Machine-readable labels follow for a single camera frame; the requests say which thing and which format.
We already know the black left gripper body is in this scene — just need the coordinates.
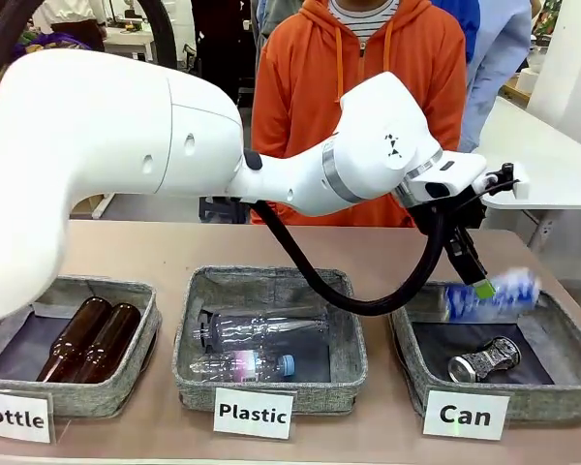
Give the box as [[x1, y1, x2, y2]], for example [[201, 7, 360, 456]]
[[413, 189, 489, 244]]

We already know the blue white drink can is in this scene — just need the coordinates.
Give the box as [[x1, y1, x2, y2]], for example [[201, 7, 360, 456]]
[[443, 266, 544, 322]]

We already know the crushed silver black can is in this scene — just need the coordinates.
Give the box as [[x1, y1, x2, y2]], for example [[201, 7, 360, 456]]
[[446, 335, 523, 385]]

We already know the large clear plastic bottle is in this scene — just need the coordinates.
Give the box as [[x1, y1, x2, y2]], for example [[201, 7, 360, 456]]
[[192, 309, 331, 354]]

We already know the small clear plastic bottle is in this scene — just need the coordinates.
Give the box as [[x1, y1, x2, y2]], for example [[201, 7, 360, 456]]
[[188, 350, 297, 385]]

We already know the brown glass bottle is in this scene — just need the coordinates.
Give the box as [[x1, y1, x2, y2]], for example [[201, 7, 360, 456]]
[[35, 296, 113, 384], [71, 302, 143, 385]]

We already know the grey fabric basket can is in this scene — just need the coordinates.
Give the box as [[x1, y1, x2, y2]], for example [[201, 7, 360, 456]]
[[388, 279, 581, 426]]

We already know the white sign reading Can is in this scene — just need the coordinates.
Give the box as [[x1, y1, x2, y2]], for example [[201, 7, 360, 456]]
[[421, 388, 511, 442]]

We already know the grey fabric basket plastic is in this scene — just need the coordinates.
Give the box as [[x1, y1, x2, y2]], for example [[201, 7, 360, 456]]
[[171, 263, 370, 417]]

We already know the grey fabric basket bottle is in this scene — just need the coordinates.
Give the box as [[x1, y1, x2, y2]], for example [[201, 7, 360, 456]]
[[0, 273, 164, 420]]

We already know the white side table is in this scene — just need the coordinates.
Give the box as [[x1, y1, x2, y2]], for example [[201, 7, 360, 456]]
[[477, 95, 581, 212]]

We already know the white cylinder container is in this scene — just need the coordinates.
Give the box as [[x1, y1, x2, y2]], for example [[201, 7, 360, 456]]
[[518, 67, 539, 95]]

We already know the bystander in light blue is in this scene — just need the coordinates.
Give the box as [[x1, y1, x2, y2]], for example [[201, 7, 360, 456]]
[[438, 0, 535, 154]]

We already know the person in orange hoodie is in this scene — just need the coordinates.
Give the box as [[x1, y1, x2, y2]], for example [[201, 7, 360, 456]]
[[249, 0, 469, 229]]

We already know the grey plastic stool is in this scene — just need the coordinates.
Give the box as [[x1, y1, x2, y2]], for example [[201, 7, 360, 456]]
[[198, 195, 249, 225]]

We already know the white sign reading Plastic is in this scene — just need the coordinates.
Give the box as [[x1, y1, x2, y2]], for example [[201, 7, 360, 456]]
[[212, 386, 296, 442]]

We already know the bystander in black trousers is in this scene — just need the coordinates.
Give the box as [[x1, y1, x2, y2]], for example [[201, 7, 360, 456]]
[[191, 0, 258, 110]]

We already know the white background desk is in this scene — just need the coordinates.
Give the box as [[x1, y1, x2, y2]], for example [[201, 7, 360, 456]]
[[102, 32, 157, 62]]

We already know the bystander in white shirt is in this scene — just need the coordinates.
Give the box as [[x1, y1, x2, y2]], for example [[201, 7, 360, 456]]
[[31, 0, 108, 53]]

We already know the pile of colourful clothes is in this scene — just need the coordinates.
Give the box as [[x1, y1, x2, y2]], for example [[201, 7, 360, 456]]
[[21, 29, 94, 52]]

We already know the white sign reading Bottle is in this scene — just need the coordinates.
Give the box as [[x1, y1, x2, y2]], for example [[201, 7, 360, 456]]
[[0, 387, 55, 446]]

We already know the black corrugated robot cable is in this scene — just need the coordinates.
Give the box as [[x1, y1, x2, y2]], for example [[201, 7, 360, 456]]
[[0, 0, 448, 317]]

